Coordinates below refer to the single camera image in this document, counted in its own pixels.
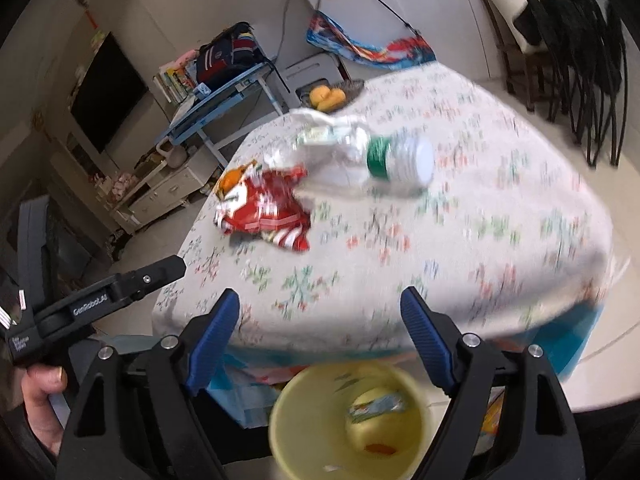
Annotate small white appliance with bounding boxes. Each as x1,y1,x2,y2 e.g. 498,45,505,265
282,52,346,106

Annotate white pillow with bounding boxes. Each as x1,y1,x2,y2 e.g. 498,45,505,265
465,0,548,53

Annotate blue study desk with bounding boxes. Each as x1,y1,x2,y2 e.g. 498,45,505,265
162,57,291,171

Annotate dark fruit bowl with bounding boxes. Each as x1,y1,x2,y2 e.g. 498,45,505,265
297,79,365,111

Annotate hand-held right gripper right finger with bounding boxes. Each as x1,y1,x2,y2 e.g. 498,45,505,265
399,286,587,480

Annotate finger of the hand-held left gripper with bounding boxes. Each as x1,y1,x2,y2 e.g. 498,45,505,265
99,254,187,307

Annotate white television cabinet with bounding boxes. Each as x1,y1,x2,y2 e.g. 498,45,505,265
47,125,221,233

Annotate person's left hand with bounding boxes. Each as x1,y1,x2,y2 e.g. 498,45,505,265
21,364,69,457

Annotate row of books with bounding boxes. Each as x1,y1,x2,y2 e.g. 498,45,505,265
154,57,198,106

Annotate yellow plastic waste bin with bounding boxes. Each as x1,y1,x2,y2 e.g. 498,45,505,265
269,360,434,480

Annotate colourful printed cloth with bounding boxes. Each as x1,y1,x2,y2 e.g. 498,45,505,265
306,10,437,70

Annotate beige jug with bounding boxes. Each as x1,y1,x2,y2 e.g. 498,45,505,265
156,140,188,171

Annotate red snack wrapper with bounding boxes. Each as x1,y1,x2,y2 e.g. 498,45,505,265
215,165,312,253

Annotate clear plastic bottle green label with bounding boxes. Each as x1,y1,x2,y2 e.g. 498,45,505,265
295,132,435,198

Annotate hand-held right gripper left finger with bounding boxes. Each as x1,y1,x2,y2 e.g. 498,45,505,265
56,287,241,480

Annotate orange snack packet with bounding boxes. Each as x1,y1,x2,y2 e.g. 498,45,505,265
214,160,258,201

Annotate white floral tablecloth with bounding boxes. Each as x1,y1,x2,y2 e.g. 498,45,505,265
151,62,616,353

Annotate wooden chair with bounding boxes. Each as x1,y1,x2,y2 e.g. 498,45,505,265
475,0,556,111

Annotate dark blue backpack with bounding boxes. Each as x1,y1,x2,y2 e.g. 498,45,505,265
195,21,258,86

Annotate black television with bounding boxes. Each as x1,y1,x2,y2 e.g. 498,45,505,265
70,32,150,155

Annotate blue checked table cover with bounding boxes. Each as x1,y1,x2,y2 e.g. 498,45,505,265
205,305,601,428

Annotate black metal chairs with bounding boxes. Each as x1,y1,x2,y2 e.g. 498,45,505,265
515,0,628,168

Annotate yellow printed bag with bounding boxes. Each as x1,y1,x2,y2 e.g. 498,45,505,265
480,387,506,436

